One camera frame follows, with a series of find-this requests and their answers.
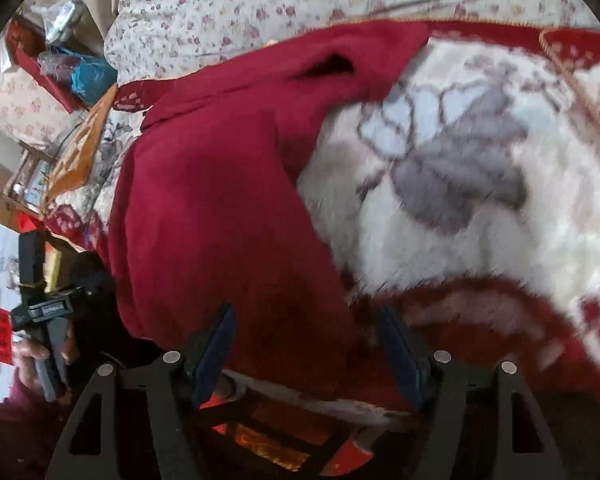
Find red fleece garment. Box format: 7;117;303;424
107;20;431;411

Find red stool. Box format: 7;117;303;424
200;379;377;477

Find white floral quilt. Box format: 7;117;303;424
102;0;600;81

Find red and white plush blanket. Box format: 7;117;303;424
45;15;600;431

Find wooden glass cabinet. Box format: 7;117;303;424
0;140;57;211

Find teal plastic bag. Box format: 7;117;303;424
70;55;119;109

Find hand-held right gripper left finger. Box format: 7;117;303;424
45;302;238;480

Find person's left forearm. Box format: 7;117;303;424
0;375;70;480

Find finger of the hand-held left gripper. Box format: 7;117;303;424
18;230;47;292

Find silver plastic bag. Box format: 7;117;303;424
42;0;89;46

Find pink floral cloth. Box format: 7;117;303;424
0;67;76;137

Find red box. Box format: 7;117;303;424
5;17;88;113

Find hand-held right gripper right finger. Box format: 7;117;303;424
376;305;567;480

